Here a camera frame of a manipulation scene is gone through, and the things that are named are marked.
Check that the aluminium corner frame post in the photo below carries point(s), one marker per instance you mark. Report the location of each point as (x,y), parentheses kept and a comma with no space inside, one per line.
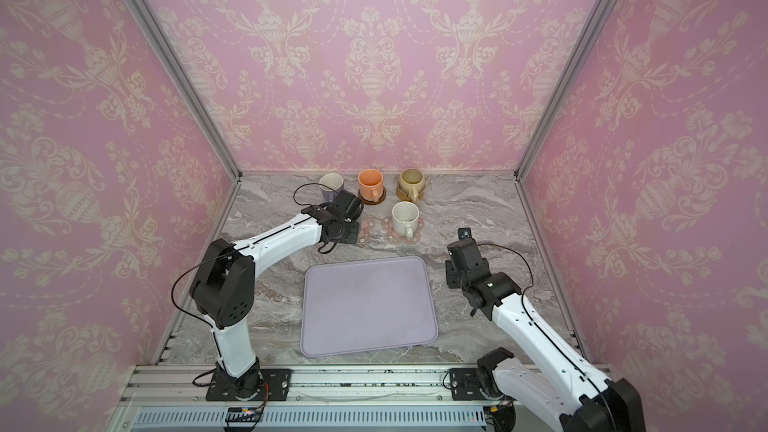
(150,25)
(594,23)

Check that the white cream mug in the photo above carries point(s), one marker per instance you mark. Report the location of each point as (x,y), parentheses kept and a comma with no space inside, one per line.
(405,219)

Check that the pink flower silicone coaster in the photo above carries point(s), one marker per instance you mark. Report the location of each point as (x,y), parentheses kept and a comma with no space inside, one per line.
(396,239)

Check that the orange mug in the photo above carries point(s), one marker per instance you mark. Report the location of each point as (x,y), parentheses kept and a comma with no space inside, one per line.
(371,187)

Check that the white perforated cable duct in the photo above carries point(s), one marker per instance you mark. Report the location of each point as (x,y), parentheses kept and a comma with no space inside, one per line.
(300,418)

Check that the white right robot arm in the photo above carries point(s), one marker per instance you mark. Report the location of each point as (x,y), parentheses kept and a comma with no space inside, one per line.
(567,392)

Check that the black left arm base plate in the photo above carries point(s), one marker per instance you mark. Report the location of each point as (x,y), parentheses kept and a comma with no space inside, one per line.
(271,384)

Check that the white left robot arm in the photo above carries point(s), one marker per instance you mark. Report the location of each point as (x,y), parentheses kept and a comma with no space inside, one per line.
(224,285)

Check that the woven rattan round coaster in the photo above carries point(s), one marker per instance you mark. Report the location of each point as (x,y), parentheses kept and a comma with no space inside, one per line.
(406,197)

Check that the yellow beige mug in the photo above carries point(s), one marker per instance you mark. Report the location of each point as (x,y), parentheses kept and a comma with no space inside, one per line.
(412,181)

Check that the lilac plastic tray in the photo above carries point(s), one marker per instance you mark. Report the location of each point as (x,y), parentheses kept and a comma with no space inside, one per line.
(368,305)

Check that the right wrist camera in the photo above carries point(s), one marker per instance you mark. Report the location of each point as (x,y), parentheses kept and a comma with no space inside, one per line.
(464,254)

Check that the aluminium front frame rail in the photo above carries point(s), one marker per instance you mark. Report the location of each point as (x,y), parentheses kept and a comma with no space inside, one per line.
(313,384)

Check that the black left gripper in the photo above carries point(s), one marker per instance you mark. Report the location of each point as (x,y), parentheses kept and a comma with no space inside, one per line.
(353,238)

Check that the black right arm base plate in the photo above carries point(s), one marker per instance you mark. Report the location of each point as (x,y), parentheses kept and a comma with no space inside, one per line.
(470,384)

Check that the aluminium corner frame post right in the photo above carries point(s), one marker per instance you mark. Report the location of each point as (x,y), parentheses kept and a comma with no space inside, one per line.
(594,23)

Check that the aluminium corner frame post left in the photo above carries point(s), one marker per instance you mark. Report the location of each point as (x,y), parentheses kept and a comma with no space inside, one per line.
(150,25)

